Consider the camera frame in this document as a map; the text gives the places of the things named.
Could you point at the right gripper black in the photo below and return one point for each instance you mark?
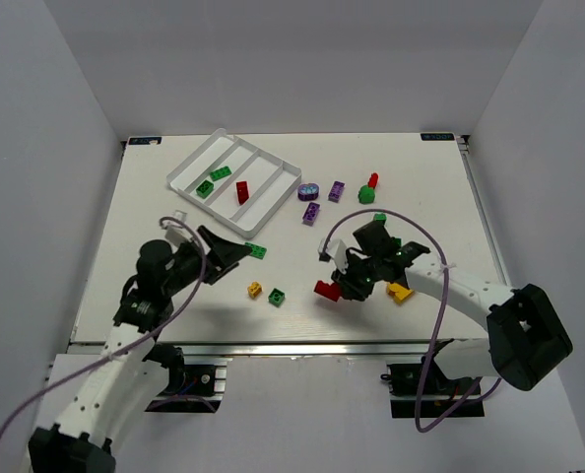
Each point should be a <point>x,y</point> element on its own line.
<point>354,284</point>

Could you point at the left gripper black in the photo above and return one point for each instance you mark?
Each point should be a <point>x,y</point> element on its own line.
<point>209,257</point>

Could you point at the red sloped lego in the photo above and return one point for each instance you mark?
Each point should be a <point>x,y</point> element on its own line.
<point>330,291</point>

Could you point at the green 2x4 lego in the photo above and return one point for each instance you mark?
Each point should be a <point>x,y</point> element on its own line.
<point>256,250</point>

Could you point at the small yellow smiley lego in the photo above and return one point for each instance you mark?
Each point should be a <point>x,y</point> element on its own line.
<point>254,290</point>

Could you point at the red small lego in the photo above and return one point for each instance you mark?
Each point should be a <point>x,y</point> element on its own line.
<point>373,180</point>

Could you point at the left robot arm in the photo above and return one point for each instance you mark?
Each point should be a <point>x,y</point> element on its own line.
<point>134,367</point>

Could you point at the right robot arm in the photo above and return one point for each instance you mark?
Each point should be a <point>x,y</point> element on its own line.
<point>525,337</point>

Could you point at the large yellow rounded lego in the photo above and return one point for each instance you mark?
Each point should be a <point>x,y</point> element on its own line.
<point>398,293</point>

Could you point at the green square lego near front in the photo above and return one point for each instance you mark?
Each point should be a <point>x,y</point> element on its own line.
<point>276,297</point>

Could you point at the green square lego in tray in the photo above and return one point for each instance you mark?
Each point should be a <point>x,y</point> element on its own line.
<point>205,189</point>

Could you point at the red tall lego in tray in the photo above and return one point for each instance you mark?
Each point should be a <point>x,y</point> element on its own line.
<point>242,192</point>

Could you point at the purple lego brick left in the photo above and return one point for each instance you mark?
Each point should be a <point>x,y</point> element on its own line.
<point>310,214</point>

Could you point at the purple lego brick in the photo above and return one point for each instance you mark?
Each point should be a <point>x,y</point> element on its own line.
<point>310,214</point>
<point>336,191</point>

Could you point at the purple lego brick right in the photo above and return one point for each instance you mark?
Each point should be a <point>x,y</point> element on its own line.
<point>336,191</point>

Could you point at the green bush lego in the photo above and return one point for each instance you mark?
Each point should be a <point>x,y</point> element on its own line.
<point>366,195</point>

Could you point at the green flat lego in tray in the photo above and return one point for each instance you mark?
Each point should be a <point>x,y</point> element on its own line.
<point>220,173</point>

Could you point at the white divided sorting tray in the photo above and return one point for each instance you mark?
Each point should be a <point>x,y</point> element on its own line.
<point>271,181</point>

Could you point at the purple round flower lego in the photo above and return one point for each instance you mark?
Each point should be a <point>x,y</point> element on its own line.
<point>308,192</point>

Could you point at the left blue table label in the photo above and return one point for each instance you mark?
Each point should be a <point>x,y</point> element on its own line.
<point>145,141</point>

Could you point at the blue table label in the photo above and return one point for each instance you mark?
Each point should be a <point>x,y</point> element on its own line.
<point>437,136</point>
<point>145,141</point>

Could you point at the right blue table label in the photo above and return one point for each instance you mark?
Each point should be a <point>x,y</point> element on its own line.
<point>437,136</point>

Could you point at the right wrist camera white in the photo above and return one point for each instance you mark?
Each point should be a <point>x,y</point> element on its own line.
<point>334,250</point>

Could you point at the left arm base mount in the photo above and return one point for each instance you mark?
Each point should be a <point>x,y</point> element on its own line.
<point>195,384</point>

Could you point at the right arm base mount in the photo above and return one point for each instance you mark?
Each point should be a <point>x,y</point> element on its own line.
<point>404,365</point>

